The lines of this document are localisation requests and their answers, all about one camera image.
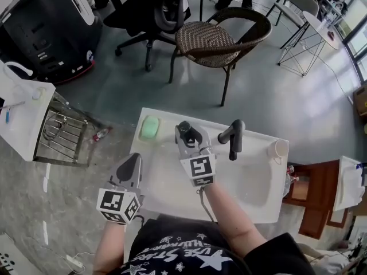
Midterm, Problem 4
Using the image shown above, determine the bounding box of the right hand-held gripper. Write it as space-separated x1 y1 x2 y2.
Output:
175 124 217 188

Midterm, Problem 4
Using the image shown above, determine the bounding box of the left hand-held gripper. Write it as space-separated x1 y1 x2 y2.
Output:
96 152 145 225

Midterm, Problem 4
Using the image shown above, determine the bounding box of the black round bottle item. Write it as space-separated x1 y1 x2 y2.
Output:
177 120 192 135

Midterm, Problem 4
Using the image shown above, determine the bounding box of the white sink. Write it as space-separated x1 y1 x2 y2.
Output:
129 107 290 225

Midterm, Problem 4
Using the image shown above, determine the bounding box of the green soap item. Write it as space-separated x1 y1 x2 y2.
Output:
139 115 161 140

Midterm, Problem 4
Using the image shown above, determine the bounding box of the white cup item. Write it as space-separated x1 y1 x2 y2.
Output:
268 139 290 164

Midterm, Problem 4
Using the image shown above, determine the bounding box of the person's left forearm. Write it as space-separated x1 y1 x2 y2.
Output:
93 221 128 275

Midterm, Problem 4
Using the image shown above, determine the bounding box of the person's right forearm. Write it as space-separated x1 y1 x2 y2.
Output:
197 179 269 259

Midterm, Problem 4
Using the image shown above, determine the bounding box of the black faucet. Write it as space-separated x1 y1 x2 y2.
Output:
217 119 247 162

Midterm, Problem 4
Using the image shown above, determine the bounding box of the red label plastic bottle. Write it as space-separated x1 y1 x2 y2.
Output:
92 127 113 142

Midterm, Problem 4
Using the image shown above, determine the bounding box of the black star print shirt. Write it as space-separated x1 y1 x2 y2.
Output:
119 216 316 275

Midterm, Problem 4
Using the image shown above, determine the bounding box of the clear plastic bottle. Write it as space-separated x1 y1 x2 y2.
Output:
282 164 296 199

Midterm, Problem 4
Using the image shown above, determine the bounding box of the white power strip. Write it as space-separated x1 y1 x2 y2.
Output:
65 253 86 270

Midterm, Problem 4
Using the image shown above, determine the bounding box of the white washbasin with white faucet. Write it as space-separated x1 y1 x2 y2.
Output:
0 61 57 162

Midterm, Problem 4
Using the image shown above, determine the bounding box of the brown wooden cabinet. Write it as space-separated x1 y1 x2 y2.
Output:
282 159 342 239

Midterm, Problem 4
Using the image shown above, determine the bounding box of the brown wicker chair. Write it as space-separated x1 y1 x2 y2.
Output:
168 6 272 107

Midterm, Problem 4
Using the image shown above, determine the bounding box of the white keyed device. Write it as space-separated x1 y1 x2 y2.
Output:
0 233 33 275

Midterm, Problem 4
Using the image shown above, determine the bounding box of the white washbasin with blue item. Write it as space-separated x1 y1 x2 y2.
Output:
332 155 367 211

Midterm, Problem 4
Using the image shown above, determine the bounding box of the black office chair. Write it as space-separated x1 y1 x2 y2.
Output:
93 0 192 72

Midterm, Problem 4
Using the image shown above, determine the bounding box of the black machine cabinet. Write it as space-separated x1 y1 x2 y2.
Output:
0 0 104 85

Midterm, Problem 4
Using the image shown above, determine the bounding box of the cardboard box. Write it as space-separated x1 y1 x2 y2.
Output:
352 81 367 125

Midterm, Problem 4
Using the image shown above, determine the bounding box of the grey shell chair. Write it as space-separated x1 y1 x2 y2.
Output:
266 0 319 50

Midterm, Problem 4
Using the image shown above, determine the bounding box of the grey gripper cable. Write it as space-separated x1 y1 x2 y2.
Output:
196 186 216 223

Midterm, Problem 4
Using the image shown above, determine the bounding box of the metal rack frame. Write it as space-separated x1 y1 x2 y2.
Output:
33 92 113 167

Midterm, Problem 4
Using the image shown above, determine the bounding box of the white round wire-leg table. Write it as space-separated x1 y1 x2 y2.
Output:
277 11 341 77

